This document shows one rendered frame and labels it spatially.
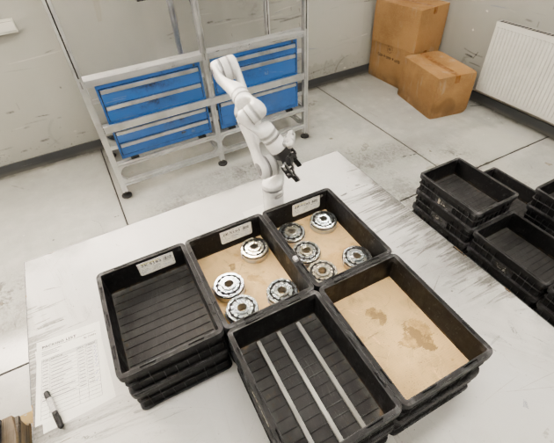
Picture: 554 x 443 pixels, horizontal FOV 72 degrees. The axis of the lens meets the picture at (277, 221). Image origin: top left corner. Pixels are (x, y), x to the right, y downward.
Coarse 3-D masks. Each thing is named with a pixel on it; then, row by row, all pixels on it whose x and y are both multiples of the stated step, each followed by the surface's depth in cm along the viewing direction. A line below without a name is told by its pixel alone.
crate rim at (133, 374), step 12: (156, 252) 129; (132, 264) 126; (192, 264) 125; (204, 288) 117; (108, 312) 113; (108, 324) 111; (216, 324) 108; (108, 336) 107; (204, 336) 106; (216, 336) 106; (180, 348) 103; (192, 348) 104; (156, 360) 101; (168, 360) 102; (120, 372) 99; (132, 372) 99; (144, 372) 101
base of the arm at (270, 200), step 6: (264, 192) 160; (276, 192) 158; (282, 192) 162; (264, 198) 163; (270, 198) 160; (276, 198) 160; (282, 198) 163; (264, 204) 166; (270, 204) 163; (276, 204) 163; (264, 210) 171
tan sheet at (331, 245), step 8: (304, 224) 150; (312, 232) 147; (336, 232) 146; (344, 232) 146; (304, 240) 144; (312, 240) 144; (320, 240) 144; (328, 240) 143; (336, 240) 143; (344, 240) 143; (352, 240) 143; (320, 248) 141; (328, 248) 140; (336, 248) 140; (344, 248) 140; (328, 256) 138; (336, 256) 138; (336, 264) 135
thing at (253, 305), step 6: (234, 300) 122; (240, 300) 122; (246, 300) 122; (252, 300) 122; (228, 306) 120; (234, 306) 120; (252, 306) 120; (228, 312) 119; (234, 312) 119; (252, 312) 119; (234, 318) 117; (240, 318) 117
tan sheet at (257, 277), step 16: (208, 256) 141; (224, 256) 140; (240, 256) 140; (272, 256) 139; (208, 272) 135; (224, 272) 134; (240, 272) 134; (256, 272) 134; (272, 272) 133; (256, 288) 129; (224, 304) 125
